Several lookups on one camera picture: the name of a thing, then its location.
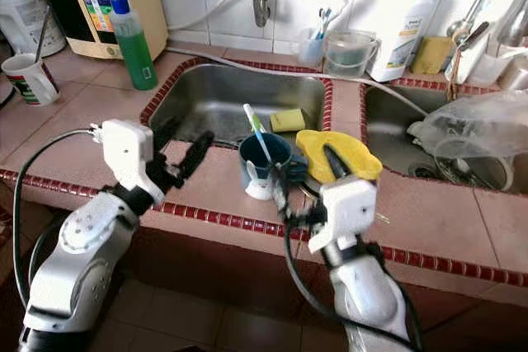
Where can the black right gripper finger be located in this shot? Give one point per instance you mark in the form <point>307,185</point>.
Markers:
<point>336,165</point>
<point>287,191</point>

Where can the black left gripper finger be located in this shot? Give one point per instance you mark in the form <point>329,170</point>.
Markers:
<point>196,156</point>
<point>166,138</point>

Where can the yellow plastic bowl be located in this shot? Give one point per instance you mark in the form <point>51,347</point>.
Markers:
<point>363,158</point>

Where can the teal and white mug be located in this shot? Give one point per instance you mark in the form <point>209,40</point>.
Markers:
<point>254,177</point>

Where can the green and white toothbrush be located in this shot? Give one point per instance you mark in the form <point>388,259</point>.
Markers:
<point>256,129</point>

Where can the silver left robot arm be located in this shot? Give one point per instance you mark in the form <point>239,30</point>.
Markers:
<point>78,261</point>

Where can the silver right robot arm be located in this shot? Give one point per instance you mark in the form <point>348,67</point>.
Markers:
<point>367,294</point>

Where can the steel sink basin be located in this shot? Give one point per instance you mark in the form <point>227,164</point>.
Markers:
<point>388,121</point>
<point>214,100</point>

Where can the yellow dish sponge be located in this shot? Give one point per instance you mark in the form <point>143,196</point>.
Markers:
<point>287,121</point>

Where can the green dish soap bottle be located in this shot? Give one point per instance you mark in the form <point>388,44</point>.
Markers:
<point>134,51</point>

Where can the clear plastic bucket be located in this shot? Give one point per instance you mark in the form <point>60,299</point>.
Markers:
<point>349,55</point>

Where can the small translucent cup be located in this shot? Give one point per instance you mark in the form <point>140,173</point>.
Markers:
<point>311,49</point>

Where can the beige water purifier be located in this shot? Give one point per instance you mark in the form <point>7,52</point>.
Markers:
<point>144,6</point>

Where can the white printed mug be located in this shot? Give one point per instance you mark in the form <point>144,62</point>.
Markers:
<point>33,84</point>

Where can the blue toothbrush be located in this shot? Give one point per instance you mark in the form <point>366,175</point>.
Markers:
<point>323,22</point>

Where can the clear plastic bag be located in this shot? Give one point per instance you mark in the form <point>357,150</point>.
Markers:
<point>474,125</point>

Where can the white bottle with yellow cap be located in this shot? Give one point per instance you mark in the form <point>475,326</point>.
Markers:
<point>400,35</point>

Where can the ochre sponge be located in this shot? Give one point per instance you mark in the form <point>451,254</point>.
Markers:
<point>432,55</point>

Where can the metal spoon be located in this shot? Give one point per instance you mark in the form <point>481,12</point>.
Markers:
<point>44,35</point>

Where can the large white plastic jar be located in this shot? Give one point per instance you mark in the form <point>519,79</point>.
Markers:
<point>29,14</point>

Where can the chrome sink faucet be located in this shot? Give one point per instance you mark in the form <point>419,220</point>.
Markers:
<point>470,26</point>

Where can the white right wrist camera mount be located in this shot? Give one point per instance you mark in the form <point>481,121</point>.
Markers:
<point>346,204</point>

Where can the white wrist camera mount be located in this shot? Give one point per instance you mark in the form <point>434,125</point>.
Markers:
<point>128,154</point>
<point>346,204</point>

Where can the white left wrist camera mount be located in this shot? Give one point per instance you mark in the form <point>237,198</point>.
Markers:
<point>128,154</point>

